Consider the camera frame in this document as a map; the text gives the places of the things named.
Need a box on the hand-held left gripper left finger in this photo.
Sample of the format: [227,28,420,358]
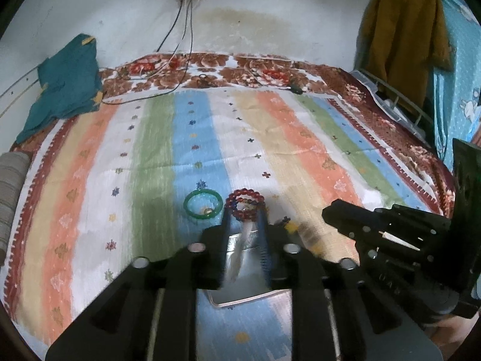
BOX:
[45,211,232,361]

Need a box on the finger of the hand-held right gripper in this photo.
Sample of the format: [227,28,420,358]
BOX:
[349,232,456,291]
[322,199,452,249]

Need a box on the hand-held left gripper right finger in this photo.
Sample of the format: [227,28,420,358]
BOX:
[256,210,443,361]

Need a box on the red bead bracelet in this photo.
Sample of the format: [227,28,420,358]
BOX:
[225,189,267,222]

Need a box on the person's right forearm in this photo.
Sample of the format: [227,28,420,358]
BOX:
[424,313,477,351]

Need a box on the green bangle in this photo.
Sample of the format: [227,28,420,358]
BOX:
[183,190,224,219]

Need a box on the striped bedsheet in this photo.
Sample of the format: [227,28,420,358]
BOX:
[0,83,433,361]

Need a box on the metal rack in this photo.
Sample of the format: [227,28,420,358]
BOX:
[352,68,437,137]

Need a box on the brown hanging garment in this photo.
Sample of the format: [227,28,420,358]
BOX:
[362,0,454,118]

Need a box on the grey striped pillow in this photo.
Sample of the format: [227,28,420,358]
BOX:
[0,151,31,267]

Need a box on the teal cloth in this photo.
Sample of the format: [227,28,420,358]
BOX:
[16,33,103,144]

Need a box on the white cable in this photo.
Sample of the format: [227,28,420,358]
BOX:
[128,0,189,80]

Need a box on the long black cable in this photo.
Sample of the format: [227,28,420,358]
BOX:
[101,0,197,105]

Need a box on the short black cable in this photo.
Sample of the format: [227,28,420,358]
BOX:
[155,0,185,54]

